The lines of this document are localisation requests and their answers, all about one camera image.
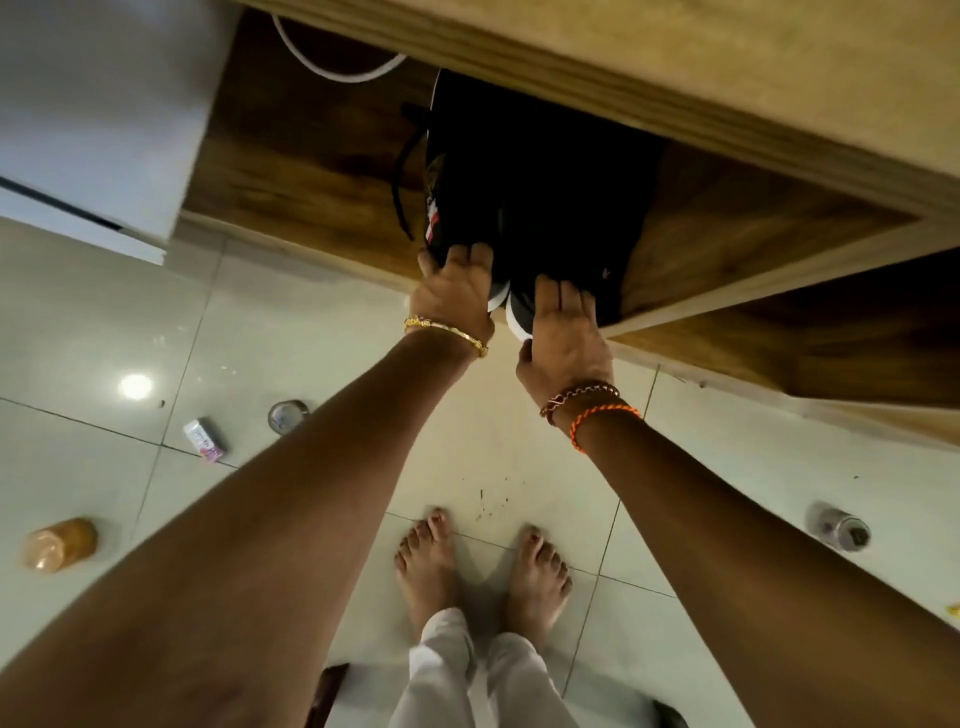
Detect person's left forearm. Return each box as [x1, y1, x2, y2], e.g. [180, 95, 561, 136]
[0, 333, 482, 728]

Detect grey tape roll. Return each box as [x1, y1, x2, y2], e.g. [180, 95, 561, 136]
[267, 397, 312, 438]

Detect clear tape roll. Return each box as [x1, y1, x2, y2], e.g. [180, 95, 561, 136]
[805, 501, 875, 555]

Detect gold bracelet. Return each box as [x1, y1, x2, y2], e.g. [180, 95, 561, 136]
[402, 313, 492, 360]

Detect brown beaded bracelet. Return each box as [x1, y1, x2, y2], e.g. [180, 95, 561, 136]
[538, 381, 623, 425]

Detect small white pink packet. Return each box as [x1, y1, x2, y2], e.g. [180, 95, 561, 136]
[181, 417, 228, 464]

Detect person's right forearm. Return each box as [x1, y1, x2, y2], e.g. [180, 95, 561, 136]
[570, 405, 960, 728]

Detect orange braided bracelet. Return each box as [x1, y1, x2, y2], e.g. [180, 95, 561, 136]
[567, 402, 644, 452]

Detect person's left hand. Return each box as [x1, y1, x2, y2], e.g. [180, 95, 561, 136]
[408, 243, 497, 350]

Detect orange round jar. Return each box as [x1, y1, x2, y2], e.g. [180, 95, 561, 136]
[21, 516, 101, 575]

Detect white cable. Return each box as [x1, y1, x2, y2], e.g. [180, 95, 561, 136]
[270, 15, 410, 86]

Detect black sneaker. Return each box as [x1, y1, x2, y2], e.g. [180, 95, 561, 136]
[420, 69, 519, 314]
[502, 90, 665, 341]

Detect person's right hand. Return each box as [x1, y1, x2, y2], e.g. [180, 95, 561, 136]
[516, 274, 617, 410]

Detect person's bare foot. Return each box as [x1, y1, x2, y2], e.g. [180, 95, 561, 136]
[502, 523, 576, 650]

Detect white box under table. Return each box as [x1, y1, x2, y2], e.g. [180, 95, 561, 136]
[0, 0, 245, 267]

